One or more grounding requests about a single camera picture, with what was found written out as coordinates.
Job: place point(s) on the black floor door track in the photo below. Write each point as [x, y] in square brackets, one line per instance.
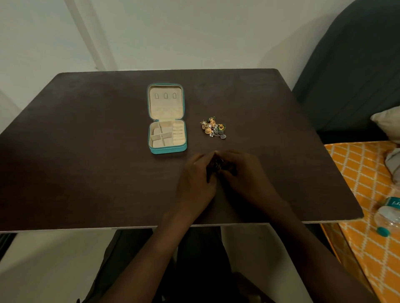
[6, 245]

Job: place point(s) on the teal jewelry box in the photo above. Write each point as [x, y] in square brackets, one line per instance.
[165, 103]

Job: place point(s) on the black trousers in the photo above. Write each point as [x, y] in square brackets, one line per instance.
[203, 265]

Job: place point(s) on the person's right hand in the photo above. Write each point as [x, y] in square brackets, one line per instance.
[247, 181]

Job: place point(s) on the beige pillow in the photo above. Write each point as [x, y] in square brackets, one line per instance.
[389, 123]

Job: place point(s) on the white wall conduit strip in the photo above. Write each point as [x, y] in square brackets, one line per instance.
[93, 37]

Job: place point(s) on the clear plastic water bottle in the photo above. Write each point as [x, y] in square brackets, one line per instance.
[387, 220]

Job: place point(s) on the person's right forearm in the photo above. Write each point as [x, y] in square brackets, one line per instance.
[318, 259]

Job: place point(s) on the pile of assorted jewelry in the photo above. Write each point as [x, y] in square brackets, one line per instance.
[213, 128]

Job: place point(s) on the grey crumpled cloth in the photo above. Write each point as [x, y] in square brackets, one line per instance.
[393, 165]

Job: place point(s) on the person's left hand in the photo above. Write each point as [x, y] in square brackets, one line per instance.
[195, 187]

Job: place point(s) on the person's left forearm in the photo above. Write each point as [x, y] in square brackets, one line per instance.
[147, 262]

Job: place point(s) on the dark grey upholstered chair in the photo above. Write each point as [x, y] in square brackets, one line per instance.
[350, 68]

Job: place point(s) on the orange patterned bed cloth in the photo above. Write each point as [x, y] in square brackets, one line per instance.
[359, 174]

